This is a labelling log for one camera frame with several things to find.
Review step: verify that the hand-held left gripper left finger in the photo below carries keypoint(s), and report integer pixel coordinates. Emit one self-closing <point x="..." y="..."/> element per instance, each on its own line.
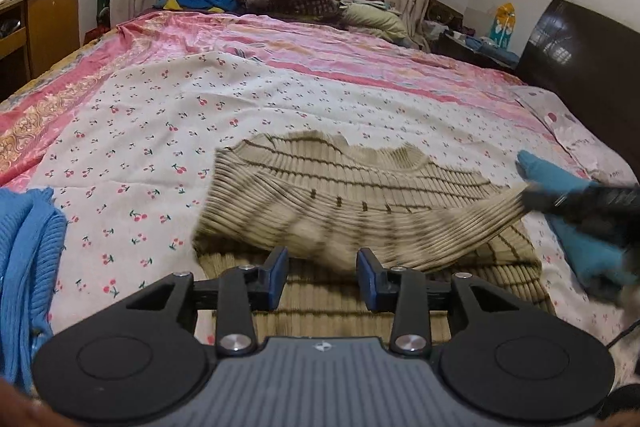
<point x="272" y="279"/>

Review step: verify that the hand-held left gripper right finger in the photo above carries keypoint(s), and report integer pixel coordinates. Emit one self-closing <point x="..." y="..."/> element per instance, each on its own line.
<point x="369" y="279"/>

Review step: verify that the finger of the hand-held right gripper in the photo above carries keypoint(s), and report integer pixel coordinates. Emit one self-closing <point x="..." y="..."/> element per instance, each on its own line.
<point x="555" y="202"/>

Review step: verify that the beige striped knit sweater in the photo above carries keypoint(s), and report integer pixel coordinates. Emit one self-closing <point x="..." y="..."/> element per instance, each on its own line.
<point x="325" y="187"/>

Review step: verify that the teal fleece garment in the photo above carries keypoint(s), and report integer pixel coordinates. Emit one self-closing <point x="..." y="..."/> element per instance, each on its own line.
<point x="585" y="252"/>

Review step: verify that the pink dotted pillow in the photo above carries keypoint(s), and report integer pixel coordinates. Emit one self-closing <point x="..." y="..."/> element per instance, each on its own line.
<point x="565" y="122"/>

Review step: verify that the dark wooden headboard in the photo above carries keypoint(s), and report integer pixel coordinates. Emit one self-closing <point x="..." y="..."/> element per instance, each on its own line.
<point x="590" y="72"/>

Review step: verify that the dark nightstand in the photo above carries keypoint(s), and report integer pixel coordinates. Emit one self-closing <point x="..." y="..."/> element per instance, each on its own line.
<point x="460" y="49"/>

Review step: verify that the cherry print bed sheet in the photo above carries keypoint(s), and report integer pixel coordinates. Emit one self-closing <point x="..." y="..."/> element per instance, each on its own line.
<point x="150" y="132"/>

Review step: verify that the brown bag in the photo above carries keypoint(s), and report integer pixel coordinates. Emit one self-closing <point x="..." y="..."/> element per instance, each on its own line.
<point x="445" y="13"/>

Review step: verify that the pink patterned bedspread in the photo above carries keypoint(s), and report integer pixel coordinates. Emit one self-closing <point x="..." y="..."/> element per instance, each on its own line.
<point x="300" y="42"/>

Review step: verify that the blue knit cardigan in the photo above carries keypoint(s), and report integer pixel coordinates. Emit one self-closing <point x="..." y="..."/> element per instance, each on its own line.
<point x="25" y="257"/>

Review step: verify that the olive pillow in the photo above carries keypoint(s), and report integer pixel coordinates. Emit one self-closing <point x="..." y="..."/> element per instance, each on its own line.
<point x="375" y="19"/>

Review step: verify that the wooden desk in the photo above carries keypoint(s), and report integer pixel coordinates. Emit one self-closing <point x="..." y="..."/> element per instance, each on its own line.
<point x="50" y="22"/>

